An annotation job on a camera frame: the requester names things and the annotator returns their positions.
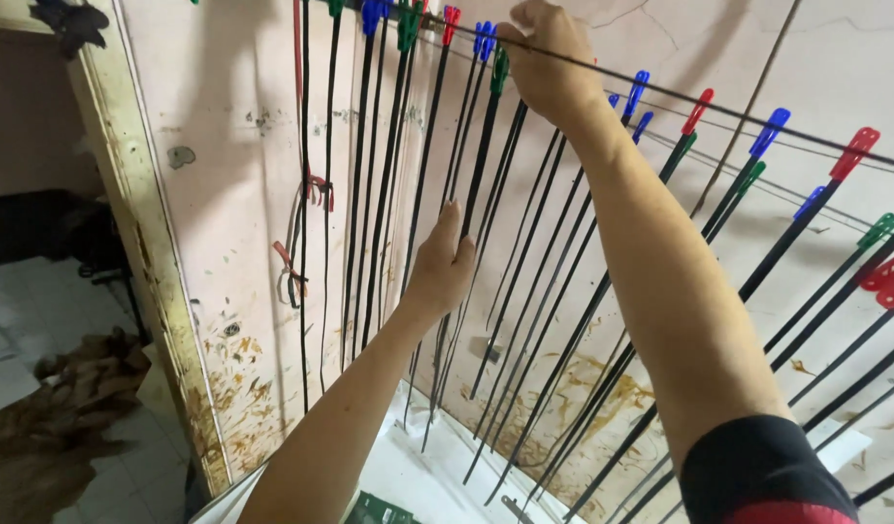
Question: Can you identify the red wall cable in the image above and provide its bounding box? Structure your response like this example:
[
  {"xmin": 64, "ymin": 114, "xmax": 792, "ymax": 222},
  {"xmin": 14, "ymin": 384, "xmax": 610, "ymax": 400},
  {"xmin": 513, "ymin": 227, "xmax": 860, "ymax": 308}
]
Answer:
[{"xmin": 272, "ymin": 0, "xmax": 336, "ymax": 301}]

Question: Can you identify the black and red sleeve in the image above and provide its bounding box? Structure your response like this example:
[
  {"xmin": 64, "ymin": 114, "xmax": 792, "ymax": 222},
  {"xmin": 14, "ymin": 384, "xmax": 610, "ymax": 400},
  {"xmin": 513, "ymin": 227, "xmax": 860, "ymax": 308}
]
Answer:
[{"xmin": 678, "ymin": 415, "xmax": 860, "ymax": 524}]

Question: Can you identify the dark furniture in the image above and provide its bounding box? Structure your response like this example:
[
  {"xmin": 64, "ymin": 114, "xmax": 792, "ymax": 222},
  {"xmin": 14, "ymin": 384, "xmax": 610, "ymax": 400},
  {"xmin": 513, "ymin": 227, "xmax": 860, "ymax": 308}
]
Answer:
[{"xmin": 0, "ymin": 189, "xmax": 151, "ymax": 344}]

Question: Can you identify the long black strip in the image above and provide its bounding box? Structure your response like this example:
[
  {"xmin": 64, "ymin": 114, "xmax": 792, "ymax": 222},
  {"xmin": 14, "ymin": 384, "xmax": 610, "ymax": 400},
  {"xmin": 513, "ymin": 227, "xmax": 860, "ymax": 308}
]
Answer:
[{"xmin": 421, "ymin": 87, "xmax": 507, "ymax": 454}]

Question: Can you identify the white board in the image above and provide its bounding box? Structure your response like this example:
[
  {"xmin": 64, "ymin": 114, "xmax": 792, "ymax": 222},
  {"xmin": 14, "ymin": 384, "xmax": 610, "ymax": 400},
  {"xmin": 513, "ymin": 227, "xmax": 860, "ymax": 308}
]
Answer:
[{"xmin": 191, "ymin": 378, "xmax": 874, "ymax": 524}]

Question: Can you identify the grey wall fitting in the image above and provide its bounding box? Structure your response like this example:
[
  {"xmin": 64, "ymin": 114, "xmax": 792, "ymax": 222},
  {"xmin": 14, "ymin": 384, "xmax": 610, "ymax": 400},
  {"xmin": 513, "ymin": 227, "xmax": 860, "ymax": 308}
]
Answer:
[{"xmin": 469, "ymin": 335, "xmax": 503, "ymax": 364}]

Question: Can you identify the dark hanging cloth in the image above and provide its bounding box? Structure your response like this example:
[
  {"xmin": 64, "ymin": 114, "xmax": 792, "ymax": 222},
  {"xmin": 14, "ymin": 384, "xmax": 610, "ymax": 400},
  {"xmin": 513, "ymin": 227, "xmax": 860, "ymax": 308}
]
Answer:
[{"xmin": 28, "ymin": 0, "xmax": 111, "ymax": 61}]

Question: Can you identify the worn cream door frame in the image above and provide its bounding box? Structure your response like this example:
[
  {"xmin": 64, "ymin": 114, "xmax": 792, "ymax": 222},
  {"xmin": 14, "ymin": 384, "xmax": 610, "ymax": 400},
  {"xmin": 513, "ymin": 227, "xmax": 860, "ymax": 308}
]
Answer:
[{"xmin": 68, "ymin": 0, "xmax": 233, "ymax": 499}]

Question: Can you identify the brown wall cable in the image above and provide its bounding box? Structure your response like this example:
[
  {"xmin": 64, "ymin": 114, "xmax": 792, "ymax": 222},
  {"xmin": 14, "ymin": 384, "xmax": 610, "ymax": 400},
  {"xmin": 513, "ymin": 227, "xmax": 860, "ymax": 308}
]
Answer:
[{"xmin": 690, "ymin": 0, "xmax": 804, "ymax": 218}]

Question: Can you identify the green flat item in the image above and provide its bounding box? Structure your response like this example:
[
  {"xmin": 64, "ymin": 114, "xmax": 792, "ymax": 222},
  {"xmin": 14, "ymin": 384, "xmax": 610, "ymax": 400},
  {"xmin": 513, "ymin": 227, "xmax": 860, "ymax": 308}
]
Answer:
[{"xmin": 345, "ymin": 491, "xmax": 420, "ymax": 524}]

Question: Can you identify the person's left hand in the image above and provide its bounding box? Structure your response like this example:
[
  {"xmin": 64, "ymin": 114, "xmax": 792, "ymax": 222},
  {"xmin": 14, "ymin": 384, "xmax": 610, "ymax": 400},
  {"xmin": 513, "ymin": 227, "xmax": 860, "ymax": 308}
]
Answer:
[{"xmin": 405, "ymin": 201, "xmax": 478, "ymax": 316}]

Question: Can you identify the person's right hand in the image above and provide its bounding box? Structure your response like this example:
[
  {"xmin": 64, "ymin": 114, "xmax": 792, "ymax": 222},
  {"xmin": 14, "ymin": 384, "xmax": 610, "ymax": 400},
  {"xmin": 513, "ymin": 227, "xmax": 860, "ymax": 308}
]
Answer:
[{"xmin": 495, "ymin": 0, "xmax": 608, "ymax": 133}]

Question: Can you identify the row of coloured plastic clips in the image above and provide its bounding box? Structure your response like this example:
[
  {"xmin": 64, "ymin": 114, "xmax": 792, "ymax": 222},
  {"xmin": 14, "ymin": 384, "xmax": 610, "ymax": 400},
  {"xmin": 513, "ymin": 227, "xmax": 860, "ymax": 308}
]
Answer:
[{"xmin": 326, "ymin": 0, "xmax": 894, "ymax": 310}]

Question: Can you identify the brown heap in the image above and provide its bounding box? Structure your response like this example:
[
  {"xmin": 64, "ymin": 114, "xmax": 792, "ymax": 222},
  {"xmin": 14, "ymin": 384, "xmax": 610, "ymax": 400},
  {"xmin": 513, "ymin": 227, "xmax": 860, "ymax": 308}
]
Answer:
[{"xmin": 0, "ymin": 326, "xmax": 154, "ymax": 524}]

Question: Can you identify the small metal bracket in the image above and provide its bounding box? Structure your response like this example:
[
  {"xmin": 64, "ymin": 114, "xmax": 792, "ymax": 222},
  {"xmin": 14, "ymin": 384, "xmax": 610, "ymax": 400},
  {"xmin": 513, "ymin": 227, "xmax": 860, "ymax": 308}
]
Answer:
[{"xmin": 501, "ymin": 495, "xmax": 536, "ymax": 524}]

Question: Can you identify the row of hanging black strips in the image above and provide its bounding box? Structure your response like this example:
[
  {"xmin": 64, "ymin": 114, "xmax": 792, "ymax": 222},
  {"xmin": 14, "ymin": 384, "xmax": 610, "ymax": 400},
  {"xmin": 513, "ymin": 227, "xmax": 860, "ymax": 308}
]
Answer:
[{"xmin": 297, "ymin": 0, "xmax": 894, "ymax": 524}]

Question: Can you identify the black hanging wire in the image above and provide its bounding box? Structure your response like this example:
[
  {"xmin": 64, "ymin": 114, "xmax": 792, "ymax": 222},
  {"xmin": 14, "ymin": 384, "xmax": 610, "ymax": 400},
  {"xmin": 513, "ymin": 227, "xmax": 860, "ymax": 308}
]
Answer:
[{"xmin": 345, "ymin": 0, "xmax": 894, "ymax": 173}]

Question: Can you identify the thin grey wire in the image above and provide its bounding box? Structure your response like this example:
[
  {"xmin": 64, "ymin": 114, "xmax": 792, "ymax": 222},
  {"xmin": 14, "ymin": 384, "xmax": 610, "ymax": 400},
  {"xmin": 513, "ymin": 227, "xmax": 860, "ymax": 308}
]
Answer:
[{"xmin": 410, "ymin": 33, "xmax": 894, "ymax": 237}]

